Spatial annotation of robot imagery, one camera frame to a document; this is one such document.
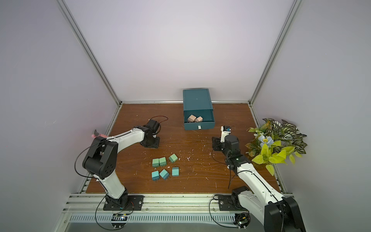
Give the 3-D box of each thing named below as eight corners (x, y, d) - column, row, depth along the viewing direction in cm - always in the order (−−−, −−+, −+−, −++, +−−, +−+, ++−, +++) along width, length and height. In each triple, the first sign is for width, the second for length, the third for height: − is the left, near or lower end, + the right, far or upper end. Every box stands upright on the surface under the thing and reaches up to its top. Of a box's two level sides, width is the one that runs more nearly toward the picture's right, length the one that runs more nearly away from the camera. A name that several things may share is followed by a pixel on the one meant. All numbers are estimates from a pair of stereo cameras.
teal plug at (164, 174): (159, 174, 84) (158, 173, 82) (164, 169, 86) (163, 168, 84) (165, 180, 82) (164, 179, 80) (170, 175, 84) (169, 174, 82)
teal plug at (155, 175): (152, 181, 82) (151, 180, 80) (152, 173, 85) (151, 171, 83) (159, 179, 82) (159, 178, 80) (159, 171, 85) (158, 170, 84)
